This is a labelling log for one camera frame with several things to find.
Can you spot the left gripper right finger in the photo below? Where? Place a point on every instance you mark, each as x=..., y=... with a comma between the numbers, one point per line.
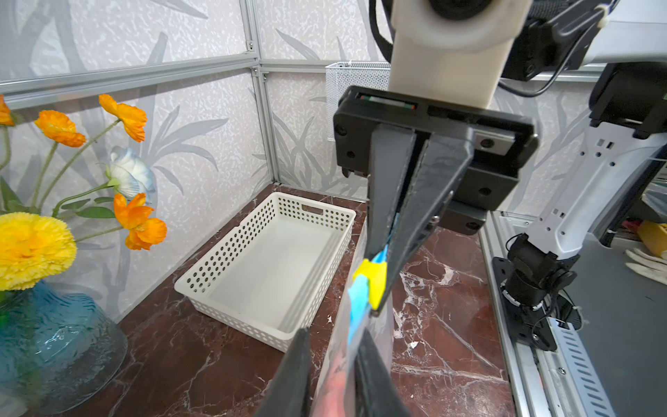
x=375, y=394

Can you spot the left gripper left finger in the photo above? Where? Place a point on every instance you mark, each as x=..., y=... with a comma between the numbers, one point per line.
x=289, y=392

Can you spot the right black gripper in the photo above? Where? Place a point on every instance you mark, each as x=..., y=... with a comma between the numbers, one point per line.
x=426, y=159

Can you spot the clear zip-top bag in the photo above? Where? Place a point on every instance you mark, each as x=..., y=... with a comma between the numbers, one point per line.
x=335, y=390

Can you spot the white perforated plastic basket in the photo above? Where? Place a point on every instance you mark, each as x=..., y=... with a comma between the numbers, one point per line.
x=268, y=276

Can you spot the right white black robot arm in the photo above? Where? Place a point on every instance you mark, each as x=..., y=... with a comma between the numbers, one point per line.
x=627, y=114

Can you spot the blue glass vase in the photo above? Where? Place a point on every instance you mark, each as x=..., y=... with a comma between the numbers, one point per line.
x=57, y=351

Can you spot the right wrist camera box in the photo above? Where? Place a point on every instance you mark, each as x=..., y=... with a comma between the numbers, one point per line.
x=456, y=61

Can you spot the white wire mesh basket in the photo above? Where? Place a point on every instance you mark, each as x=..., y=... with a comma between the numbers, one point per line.
x=344, y=74

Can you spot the aluminium frame rail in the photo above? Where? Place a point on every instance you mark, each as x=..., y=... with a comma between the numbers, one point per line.
x=548, y=368

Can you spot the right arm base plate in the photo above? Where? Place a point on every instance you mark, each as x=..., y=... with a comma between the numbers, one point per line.
x=523, y=304

